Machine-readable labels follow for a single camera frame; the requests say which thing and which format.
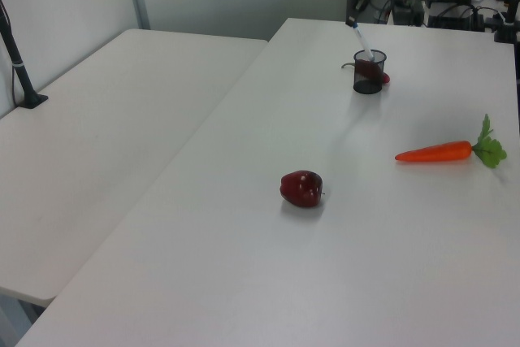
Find black equipment box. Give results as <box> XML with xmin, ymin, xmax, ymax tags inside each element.
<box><xmin>390</xmin><ymin>0</ymin><xmax>426</xmax><ymax>27</ymax></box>

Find black mesh pen cup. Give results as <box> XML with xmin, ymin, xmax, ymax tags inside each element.
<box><xmin>352</xmin><ymin>49</ymin><xmax>388</xmax><ymax>95</ymax></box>

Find dark red apple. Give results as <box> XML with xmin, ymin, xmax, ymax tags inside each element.
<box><xmin>279</xmin><ymin>169</ymin><xmax>327</xmax><ymax>209</ymax></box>

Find red chili pepper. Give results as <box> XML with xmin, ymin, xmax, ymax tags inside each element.
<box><xmin>340</xmin><ymin>58</ymin><xmax>392</xmax><ymax>85</ymax></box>

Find orange toy carrot green leaves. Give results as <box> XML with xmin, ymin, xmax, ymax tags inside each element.
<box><xmin>394</xmin><ymin>113</ymin><xmax>509</xmax><ymax>170</ymax></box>

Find white side table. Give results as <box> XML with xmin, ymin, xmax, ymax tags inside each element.
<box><xmin>0</xmin><ymin>28</ymin><xmax>270</xmax><ymax>307</ymax></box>

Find white marker pen blue cap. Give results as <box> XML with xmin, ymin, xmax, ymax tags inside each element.
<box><xmin>344</xmin><ymin>15</ymin><xmax>375</xmax><ymax>62</ymax></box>

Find black clamp stand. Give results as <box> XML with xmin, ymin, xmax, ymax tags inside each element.
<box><xmin>492</xmin><ymin>0</ymin><xmax>520</xmax><ymax>45</ymax></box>

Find black pole white band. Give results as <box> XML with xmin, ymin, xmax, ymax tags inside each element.
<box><xmin>0</xmin><ymin>0</ymin><xmax>50</xmax><ymax>110</ymax></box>

